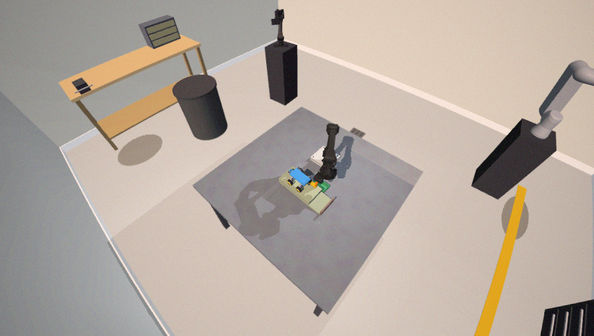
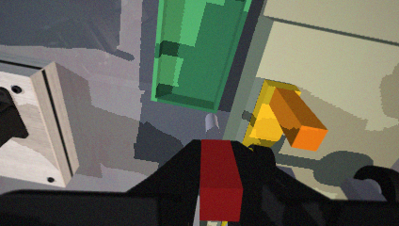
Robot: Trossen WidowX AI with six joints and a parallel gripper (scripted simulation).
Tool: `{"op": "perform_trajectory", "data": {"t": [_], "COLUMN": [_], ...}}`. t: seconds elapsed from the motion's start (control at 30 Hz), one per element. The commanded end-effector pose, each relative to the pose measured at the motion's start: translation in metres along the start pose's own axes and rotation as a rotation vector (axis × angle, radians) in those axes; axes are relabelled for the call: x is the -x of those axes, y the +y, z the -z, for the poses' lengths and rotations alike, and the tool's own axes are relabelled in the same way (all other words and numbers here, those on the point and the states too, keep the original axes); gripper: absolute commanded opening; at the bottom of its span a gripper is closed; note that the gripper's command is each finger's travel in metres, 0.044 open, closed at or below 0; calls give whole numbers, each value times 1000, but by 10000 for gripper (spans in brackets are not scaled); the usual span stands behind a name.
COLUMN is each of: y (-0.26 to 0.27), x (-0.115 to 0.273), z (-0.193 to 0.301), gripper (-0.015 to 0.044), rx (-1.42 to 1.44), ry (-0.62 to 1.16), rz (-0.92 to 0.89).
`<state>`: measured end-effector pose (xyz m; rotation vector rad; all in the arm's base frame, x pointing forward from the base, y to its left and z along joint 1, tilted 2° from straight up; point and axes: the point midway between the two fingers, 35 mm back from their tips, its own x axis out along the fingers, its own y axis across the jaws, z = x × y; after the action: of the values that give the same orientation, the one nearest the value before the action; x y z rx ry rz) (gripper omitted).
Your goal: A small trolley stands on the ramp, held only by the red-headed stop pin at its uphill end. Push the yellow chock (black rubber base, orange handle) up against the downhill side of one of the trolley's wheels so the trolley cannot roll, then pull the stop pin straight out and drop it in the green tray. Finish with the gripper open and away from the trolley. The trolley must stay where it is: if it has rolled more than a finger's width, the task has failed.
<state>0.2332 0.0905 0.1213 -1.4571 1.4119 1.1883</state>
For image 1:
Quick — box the small blue wheeled trolley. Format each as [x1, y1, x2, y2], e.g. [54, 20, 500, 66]
[287, 168, 312, 193]

